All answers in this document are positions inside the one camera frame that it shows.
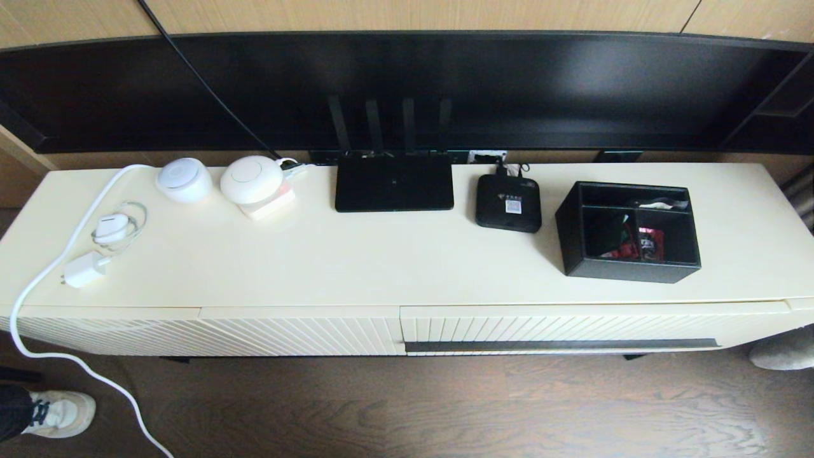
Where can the small white dome speaker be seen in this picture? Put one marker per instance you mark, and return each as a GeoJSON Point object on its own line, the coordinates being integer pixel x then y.
{"type": "Point", "coordinates": [184, 180]}

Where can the black TV foot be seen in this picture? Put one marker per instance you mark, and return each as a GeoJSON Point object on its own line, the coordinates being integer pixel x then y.
{"type": "Point", "coordinates": [617, 156]}

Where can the white wall socket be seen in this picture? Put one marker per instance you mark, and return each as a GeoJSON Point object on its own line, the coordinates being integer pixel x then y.
{"type": "Point", "coordinates": [487, 156]}

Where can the large white round hub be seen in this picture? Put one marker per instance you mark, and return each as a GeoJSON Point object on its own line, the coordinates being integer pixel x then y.
{"type": "Point", "coordinates": [251, 178]}

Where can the cream ribbed cabinet panel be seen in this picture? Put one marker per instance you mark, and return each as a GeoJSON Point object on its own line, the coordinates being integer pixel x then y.
{"type": "Point", "coordinates": [299, 331]}

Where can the black organizer box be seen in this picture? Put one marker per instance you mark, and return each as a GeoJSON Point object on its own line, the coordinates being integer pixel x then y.
{"type": "Point", "coordinates": [575, 235]}

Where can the black router with antennas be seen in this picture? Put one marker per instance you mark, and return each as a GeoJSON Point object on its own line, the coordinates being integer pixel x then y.
{"type": "Point", "coordinates": [394, 184]}

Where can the white plug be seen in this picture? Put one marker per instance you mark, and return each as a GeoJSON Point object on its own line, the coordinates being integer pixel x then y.
{"type": "Point", "coordinates": [296, 169]}

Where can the white black flat packet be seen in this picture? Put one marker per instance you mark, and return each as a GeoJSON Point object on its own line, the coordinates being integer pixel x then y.
{"type": "Point", "coordinates": [661, 203]}

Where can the white charger adapter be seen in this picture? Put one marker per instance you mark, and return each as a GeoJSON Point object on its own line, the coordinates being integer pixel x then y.
{"type": "Point", "coordinates": [84, 270]}

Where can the black flat television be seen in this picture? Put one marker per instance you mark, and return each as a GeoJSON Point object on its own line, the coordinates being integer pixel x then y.
{"type": "Point", "coordinates": [509, 83]}

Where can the grey curtain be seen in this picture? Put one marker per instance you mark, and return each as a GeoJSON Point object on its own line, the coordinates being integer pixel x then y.
{"type": "Point", "coordinates": [802, 197]}

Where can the white ribbed cabinet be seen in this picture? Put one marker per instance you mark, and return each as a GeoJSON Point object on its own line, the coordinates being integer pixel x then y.
{"type": "Point", "coordinates": [381, 267]}

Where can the cream drawer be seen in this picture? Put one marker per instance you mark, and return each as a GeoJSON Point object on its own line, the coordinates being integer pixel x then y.
{"type": "Point", "coordinates": [540, 324]}

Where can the white sneaker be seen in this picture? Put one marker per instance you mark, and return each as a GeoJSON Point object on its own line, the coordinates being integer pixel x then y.
{"type": "Point", "coordinates": [60, 413]}

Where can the green white sachet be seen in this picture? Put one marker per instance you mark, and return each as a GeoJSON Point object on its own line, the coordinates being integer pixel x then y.
{"type": "Point", "coordinates": [613, 234]}

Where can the small white oval charger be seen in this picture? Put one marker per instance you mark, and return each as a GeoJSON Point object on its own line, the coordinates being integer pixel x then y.
{"type": "Point", "coordinates": [112, 227]}

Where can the red Nescafe sachet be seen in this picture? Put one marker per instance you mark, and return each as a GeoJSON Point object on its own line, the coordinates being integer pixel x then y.
{"type": "Point", "coordinates": [652, 243]}

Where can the grey fuzzy slipper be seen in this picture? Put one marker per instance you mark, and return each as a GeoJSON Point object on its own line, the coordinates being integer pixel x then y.
{"type": "Point", "coordinates": [785, 353]}

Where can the white cube power strip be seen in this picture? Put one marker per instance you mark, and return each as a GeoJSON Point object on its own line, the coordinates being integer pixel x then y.
{"type": "Point", "coordinates": [275, 203]}

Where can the red sachet white label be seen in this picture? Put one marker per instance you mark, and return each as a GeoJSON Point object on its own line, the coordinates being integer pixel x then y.
{"type": "Point", "coordinates": [626, 249]}

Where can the dark trouser leg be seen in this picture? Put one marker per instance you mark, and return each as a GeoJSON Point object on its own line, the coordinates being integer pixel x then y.
{"type": "Point", "coordinates": [9, 413]}

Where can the black set-top box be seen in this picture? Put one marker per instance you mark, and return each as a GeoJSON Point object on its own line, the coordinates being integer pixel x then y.
{"type": "Point", "coordinates": [509, 219]}

